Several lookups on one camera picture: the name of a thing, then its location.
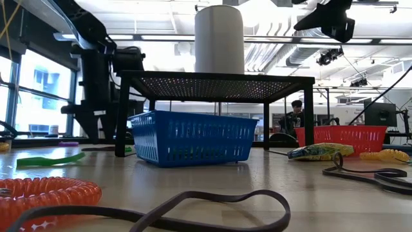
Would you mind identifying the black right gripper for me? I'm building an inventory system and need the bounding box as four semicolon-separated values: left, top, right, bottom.
293;0;354;32

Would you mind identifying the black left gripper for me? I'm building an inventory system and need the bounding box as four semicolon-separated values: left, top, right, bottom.
60;48;125;145

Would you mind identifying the yellow crayon box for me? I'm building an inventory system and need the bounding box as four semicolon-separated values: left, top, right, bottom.
286;142;355;162

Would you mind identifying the black ceiling spotlight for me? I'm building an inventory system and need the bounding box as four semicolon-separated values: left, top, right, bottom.
316;47;345;67
350;77;369;88

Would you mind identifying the black perforated metal shelf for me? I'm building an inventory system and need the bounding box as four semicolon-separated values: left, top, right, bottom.
114;70;316;158

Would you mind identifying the red-orange spiral coil tie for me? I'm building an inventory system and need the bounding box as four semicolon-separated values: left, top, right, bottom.
0;176;103;232

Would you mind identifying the white cylindrical cup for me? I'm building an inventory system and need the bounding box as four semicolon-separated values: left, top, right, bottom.
194;4;246;75

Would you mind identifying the blue plastic basket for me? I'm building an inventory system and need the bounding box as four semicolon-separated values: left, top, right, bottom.
127;110;259;169

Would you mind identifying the person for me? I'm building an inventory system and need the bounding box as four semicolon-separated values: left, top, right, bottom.
279;99;305;138

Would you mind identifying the long ceiling light bar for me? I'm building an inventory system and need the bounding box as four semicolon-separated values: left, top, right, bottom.
53;32;412;46

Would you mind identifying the black computer monitor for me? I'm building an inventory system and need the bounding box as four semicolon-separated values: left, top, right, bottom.
364;101;398;128

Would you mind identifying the red plastic basket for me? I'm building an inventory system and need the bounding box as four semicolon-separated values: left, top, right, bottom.
294;125;388;157

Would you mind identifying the dark rubber band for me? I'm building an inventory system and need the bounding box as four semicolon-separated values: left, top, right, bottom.
5;189;292;232
322;151;412;196

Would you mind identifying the silver ventilation duct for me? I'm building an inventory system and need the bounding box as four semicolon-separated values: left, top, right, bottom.
262;27;323;67

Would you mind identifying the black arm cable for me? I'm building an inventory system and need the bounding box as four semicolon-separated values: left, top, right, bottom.
347;64;412;126

